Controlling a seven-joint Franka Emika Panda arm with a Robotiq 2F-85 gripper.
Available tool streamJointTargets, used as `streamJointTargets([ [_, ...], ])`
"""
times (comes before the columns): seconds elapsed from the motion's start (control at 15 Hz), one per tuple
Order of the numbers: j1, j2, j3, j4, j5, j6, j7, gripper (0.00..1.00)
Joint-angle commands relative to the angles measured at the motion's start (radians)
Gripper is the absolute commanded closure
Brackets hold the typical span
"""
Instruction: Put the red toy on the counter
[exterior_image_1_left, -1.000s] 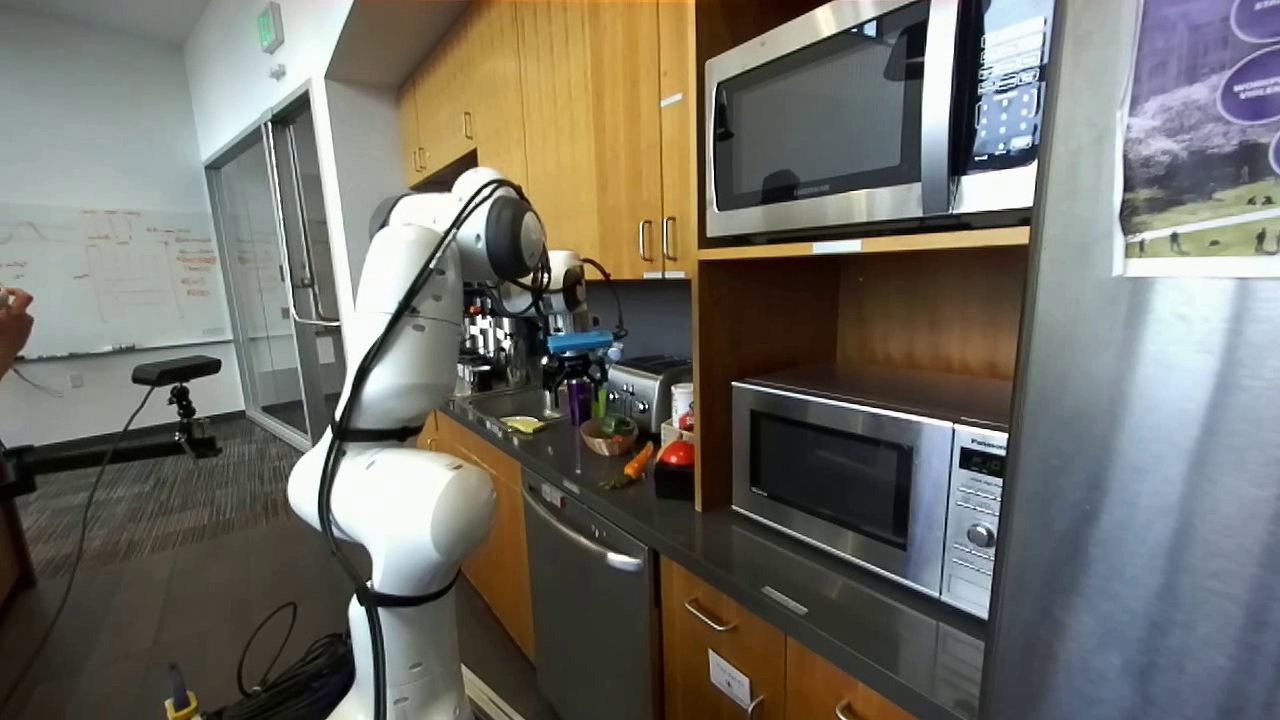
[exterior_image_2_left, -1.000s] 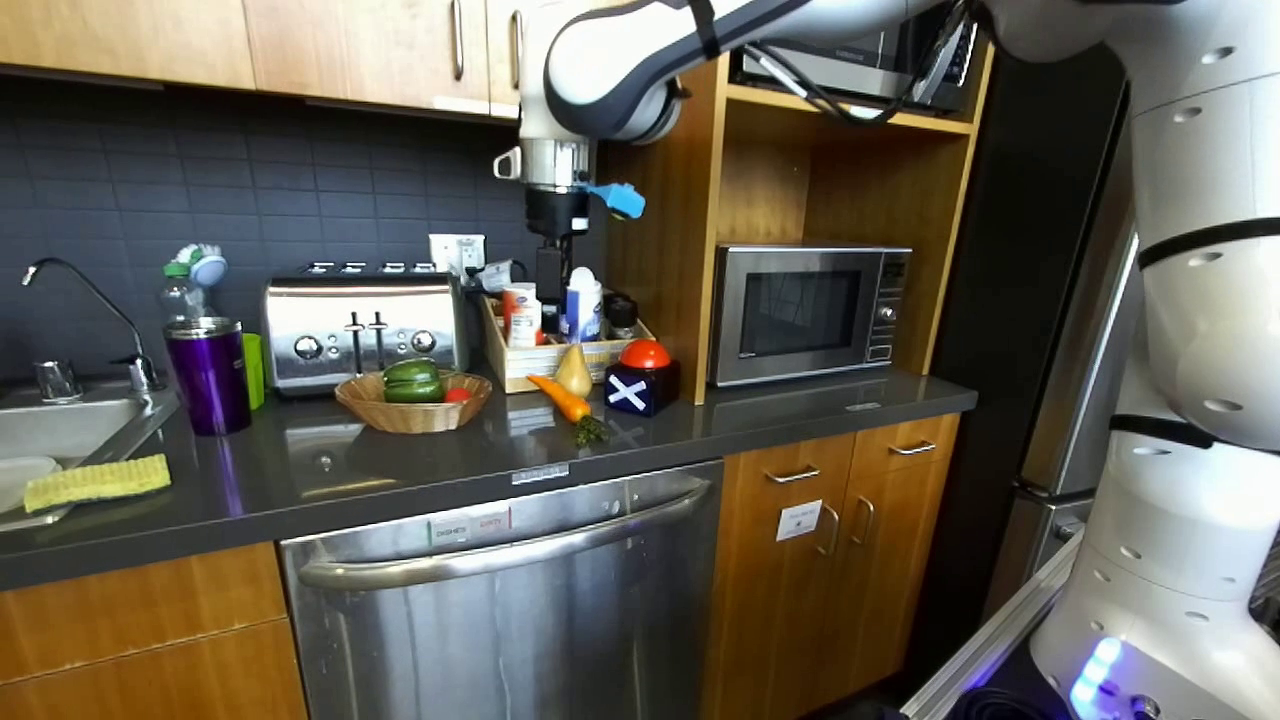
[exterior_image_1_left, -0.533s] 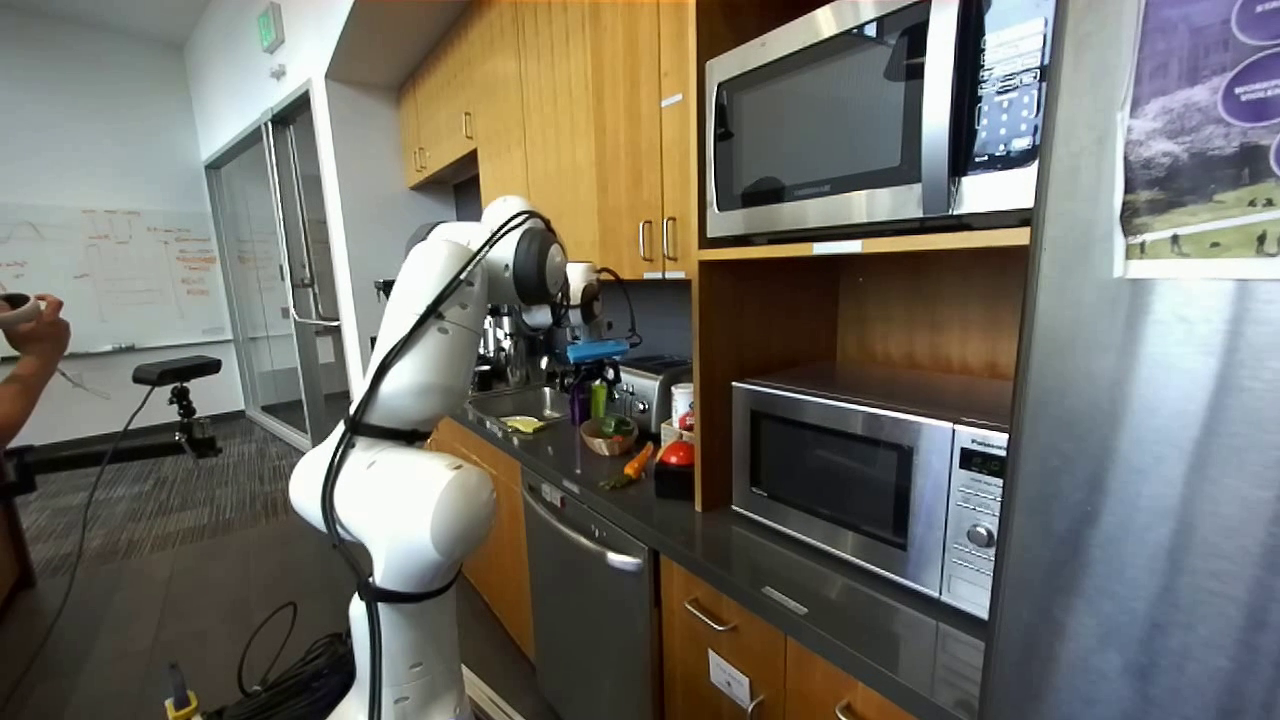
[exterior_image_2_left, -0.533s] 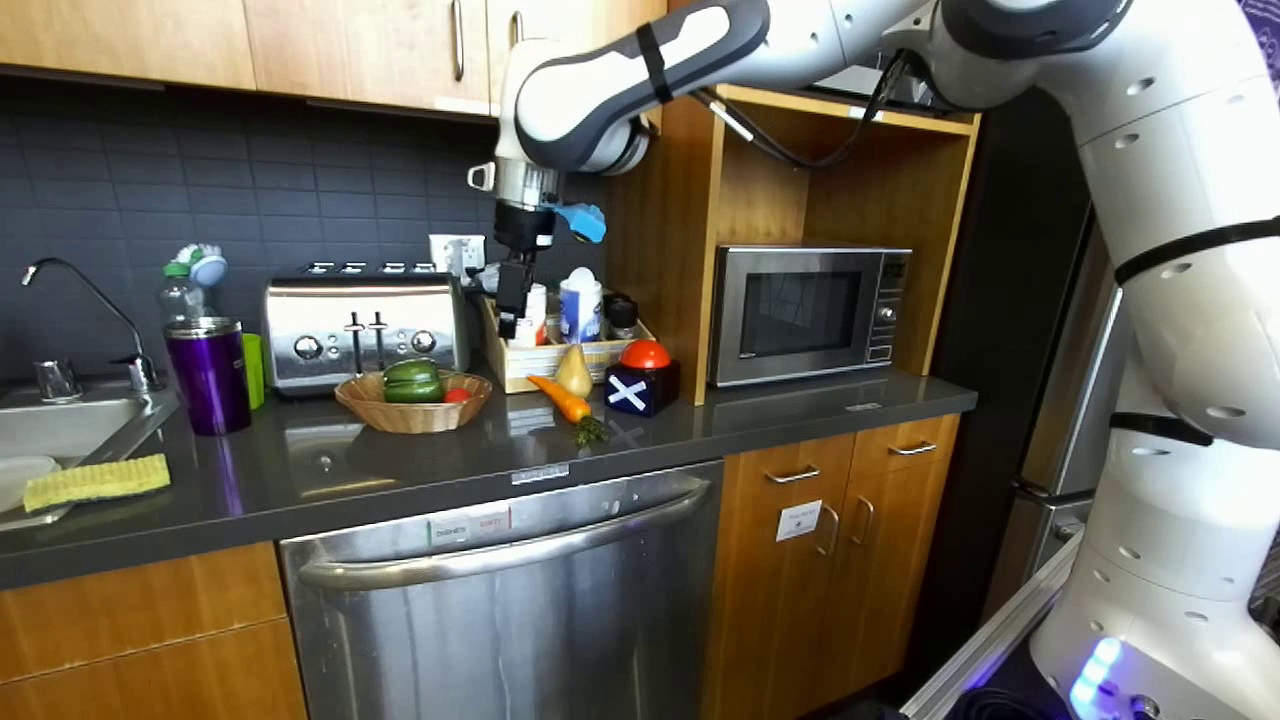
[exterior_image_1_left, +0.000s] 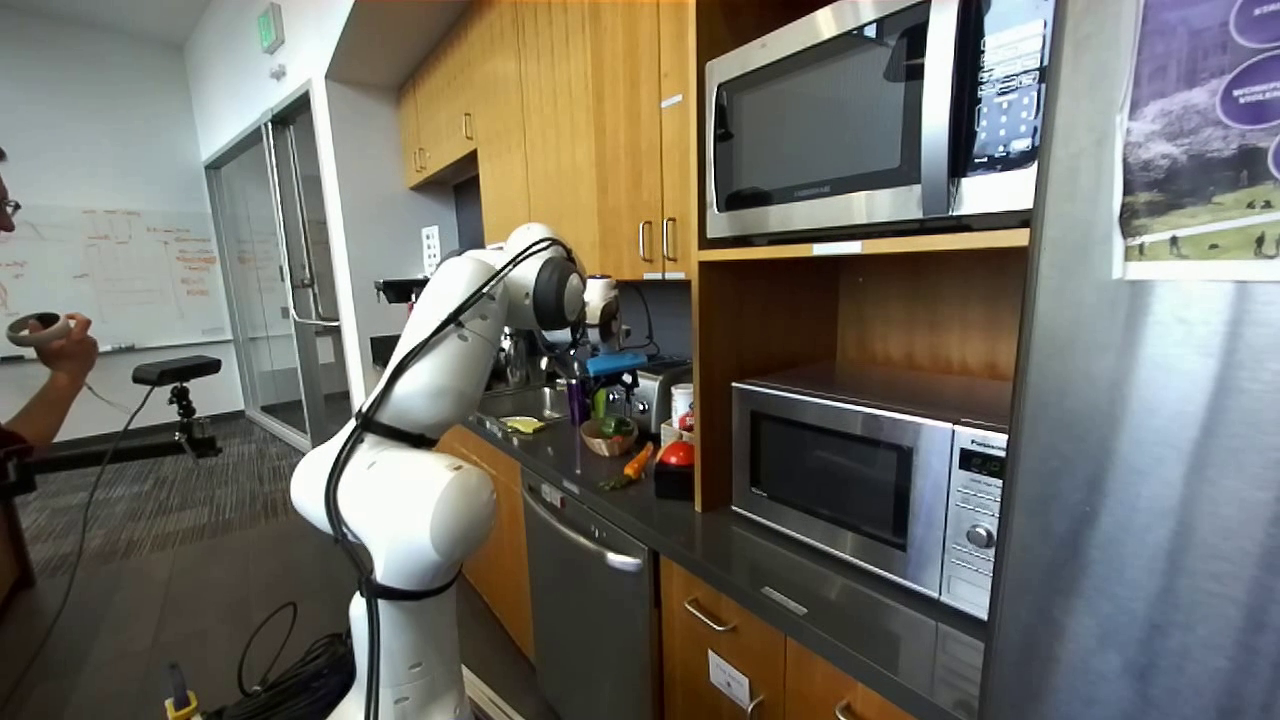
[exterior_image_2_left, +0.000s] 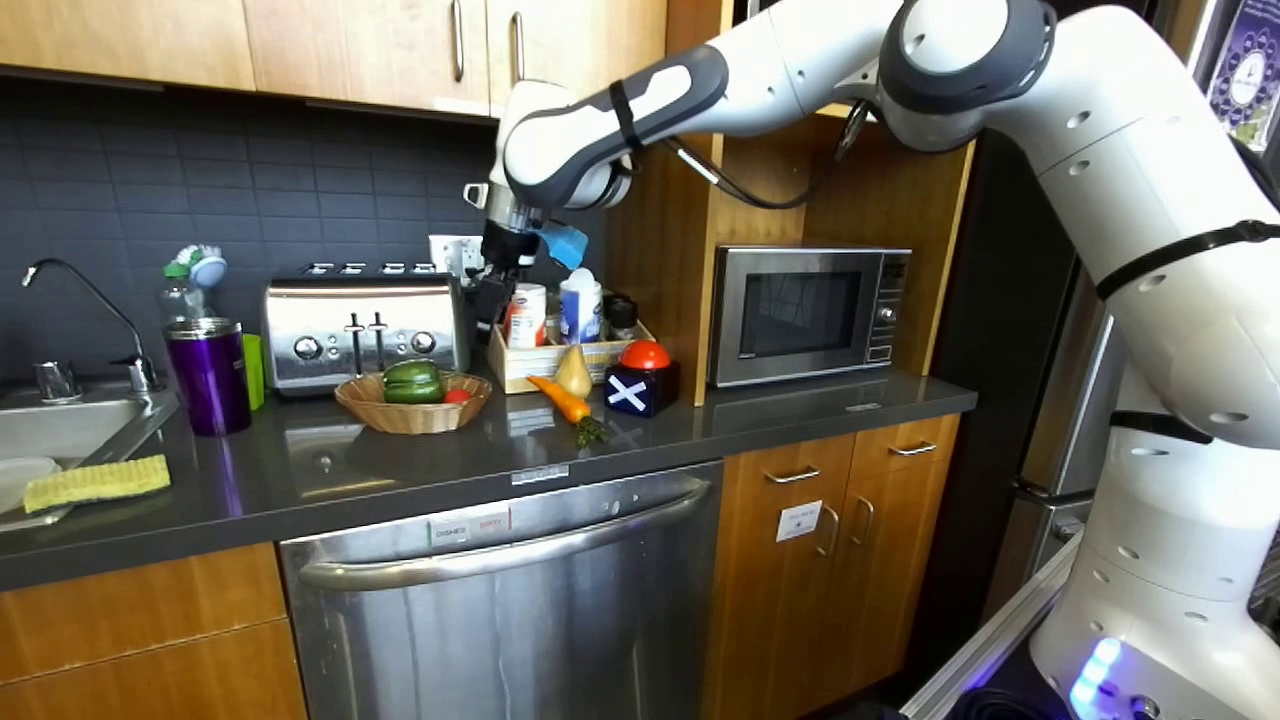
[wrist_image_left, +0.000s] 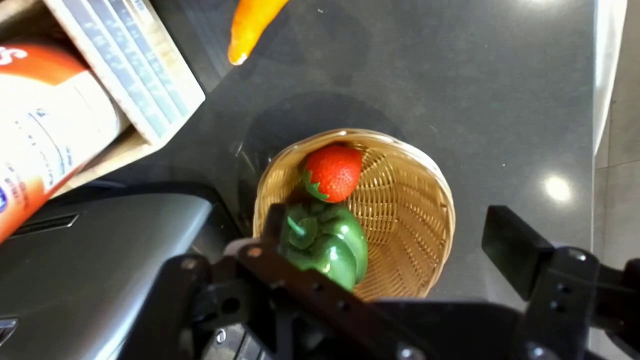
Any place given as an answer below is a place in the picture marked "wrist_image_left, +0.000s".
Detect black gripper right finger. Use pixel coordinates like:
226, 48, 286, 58
481, 203, 606, 360

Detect cardboard caddy box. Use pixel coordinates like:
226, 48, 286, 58
0, 0, 209, 202

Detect red strawberry toy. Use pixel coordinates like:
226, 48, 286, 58
301, 140, 366, 205

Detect orange carrot toy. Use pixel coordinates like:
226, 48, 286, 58
226, 0, 291, 68

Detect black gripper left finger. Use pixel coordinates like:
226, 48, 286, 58
225, 202, 428, 358

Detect round wicker basket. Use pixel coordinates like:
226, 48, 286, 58
250, 126, 458, 304

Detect orange and white carton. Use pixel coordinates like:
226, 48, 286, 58
0, 37, 133, 246

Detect silver toaster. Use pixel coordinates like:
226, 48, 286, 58
0, 190, 217, 360

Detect green bell pepper toy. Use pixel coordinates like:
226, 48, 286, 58
279, 202, 370, 291

